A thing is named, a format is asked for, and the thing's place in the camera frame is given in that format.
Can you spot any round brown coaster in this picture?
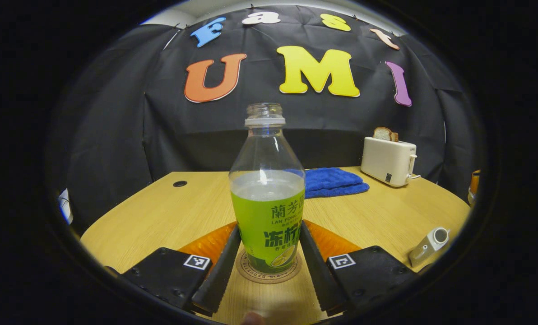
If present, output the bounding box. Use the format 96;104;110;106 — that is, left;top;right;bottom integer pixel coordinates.
236;249;303;284

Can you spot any bread slice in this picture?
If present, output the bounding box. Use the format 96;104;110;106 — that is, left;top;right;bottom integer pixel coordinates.
372;126;399;143

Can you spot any white side desk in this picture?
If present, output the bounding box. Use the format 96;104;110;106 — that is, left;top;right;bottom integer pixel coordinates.
58;188;74;225

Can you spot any black backdrop cloth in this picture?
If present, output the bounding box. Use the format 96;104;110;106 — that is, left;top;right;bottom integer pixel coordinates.
48;5;482;235

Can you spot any white floral teacup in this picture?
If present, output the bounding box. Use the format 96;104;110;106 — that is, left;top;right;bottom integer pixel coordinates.
408;227;451;268

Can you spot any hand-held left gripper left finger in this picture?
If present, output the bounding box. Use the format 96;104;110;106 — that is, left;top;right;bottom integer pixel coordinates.
120;221;242;316

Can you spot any white toaster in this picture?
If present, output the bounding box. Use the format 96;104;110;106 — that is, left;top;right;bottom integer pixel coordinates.
361;137;418;188

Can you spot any blue towel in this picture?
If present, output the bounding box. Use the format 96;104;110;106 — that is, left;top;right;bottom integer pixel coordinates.
296;167;370;200

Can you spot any green label water bottle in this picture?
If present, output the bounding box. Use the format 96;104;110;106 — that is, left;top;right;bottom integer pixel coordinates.
229;102;306;274

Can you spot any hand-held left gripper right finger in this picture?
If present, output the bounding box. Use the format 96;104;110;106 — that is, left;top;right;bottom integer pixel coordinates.
298;219;418;316

